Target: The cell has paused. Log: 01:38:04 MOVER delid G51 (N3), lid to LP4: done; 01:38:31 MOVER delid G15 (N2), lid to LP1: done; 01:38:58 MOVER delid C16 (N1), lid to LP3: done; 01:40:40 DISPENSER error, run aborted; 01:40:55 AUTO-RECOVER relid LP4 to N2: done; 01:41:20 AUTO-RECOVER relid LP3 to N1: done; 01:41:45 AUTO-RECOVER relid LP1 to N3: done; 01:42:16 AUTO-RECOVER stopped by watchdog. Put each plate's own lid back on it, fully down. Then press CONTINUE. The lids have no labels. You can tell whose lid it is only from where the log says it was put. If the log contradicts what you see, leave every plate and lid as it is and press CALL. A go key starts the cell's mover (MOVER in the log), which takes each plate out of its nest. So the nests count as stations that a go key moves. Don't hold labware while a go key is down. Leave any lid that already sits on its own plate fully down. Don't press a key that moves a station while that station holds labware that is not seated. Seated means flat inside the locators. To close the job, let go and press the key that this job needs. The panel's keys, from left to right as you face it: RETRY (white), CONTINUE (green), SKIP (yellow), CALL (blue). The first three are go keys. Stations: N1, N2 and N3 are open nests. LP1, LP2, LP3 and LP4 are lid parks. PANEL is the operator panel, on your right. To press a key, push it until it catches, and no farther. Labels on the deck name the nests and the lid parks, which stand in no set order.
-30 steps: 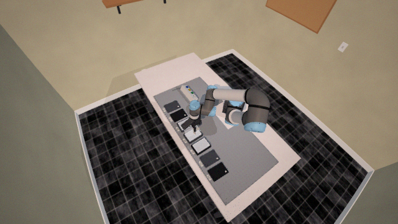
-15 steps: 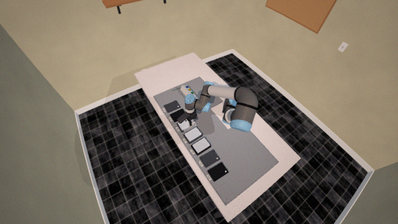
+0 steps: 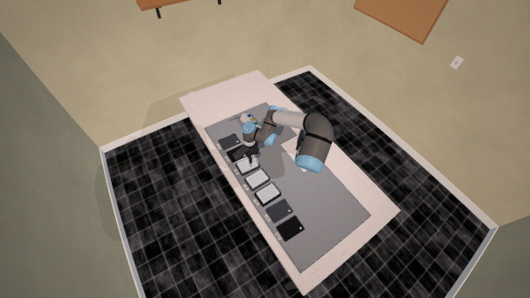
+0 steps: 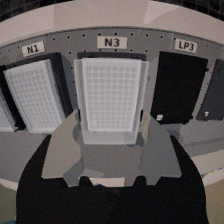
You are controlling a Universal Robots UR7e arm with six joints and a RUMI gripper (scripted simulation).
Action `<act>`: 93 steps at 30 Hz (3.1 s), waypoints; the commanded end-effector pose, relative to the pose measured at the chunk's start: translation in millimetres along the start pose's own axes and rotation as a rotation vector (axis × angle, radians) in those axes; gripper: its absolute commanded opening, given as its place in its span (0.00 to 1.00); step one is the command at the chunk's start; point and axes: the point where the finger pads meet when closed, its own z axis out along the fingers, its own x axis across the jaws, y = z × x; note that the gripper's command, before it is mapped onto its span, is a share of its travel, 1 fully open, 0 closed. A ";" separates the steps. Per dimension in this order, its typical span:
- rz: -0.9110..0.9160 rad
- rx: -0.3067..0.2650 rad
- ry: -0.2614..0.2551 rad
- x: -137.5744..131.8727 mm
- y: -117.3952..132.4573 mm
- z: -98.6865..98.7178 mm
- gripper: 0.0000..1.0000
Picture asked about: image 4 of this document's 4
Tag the white operator button panel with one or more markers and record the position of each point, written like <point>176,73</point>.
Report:
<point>207,157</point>

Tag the white rectangular plate lid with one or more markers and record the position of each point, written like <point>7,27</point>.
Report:
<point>33,92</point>
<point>6,124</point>

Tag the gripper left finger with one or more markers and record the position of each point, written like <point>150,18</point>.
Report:
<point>56,164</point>

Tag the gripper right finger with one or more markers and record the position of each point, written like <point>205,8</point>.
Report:
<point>165,163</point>

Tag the grey flat base plate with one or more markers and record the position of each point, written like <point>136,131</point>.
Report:
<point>110,161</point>

